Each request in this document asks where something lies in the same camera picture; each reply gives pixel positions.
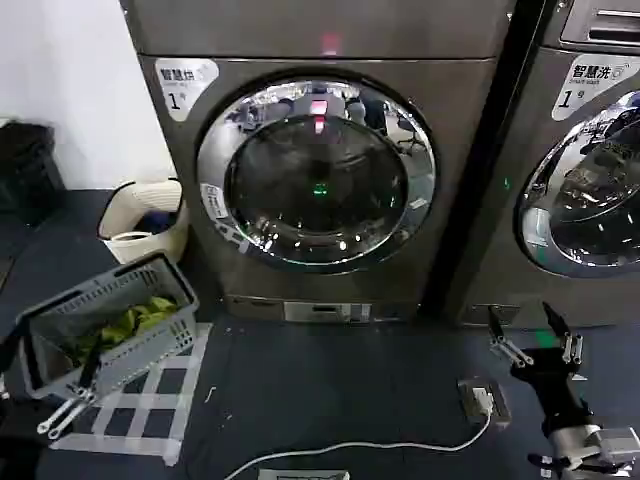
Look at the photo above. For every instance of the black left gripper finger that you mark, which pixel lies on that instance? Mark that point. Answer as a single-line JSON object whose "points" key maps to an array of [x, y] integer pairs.
{"points": [[75, 407]]}

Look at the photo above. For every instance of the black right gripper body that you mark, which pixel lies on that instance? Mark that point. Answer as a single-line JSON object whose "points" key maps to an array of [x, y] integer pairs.
{"points": [[552, 385]]}

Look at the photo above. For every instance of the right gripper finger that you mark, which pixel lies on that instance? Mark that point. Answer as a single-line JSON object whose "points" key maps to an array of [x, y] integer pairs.
{"points": [[570, 345], [507, 347]]}

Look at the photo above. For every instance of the grey plastic slotted basket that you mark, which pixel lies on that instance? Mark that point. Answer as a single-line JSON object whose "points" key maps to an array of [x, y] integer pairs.
{"points": [[142, 347]]}

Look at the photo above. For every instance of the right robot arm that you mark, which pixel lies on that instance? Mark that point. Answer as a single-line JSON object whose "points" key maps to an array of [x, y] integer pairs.
{"points": [[575, 440]]}

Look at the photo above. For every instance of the floor socket box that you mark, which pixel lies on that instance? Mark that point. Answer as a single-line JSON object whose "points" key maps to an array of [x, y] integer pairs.
{"points": [[500, 400]]}

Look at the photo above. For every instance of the white power plug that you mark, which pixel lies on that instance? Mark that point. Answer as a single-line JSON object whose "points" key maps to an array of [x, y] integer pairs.
{"points": [[481, 400]]}

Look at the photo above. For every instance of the green clothes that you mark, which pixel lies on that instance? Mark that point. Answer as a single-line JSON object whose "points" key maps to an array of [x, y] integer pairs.
{"points": [[125, 325]]}

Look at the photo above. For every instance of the round glass washer door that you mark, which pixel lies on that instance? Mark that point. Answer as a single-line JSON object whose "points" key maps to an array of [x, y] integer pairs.
{"points": [[600, 200]]}

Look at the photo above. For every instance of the grey washing machine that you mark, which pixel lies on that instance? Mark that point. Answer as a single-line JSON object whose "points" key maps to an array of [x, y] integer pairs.
{"points": [[542, 145]]}

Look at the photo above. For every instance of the blue clothes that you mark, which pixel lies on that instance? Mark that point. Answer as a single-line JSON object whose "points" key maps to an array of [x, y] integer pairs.
{"points": [[160, 221]]}

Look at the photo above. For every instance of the grey dryer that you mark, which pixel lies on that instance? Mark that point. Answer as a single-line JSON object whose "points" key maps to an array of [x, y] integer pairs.
{"points": [[450, 150]]}

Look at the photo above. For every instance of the cream laundry basket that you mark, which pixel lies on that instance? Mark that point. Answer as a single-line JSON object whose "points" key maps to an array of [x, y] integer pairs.
{"points": [[150, 195]]}

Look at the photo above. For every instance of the grey floor box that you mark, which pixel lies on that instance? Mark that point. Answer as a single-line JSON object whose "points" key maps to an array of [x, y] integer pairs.
{"points": [[300, 475]]}

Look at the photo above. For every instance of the black plastic crate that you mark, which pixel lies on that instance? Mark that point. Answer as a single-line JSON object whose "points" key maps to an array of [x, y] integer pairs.
{"points": [[30, 165]]}

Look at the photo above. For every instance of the round glass dryer door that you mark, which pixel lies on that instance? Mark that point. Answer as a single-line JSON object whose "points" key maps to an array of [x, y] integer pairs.
{"points": [[315, 170]]}

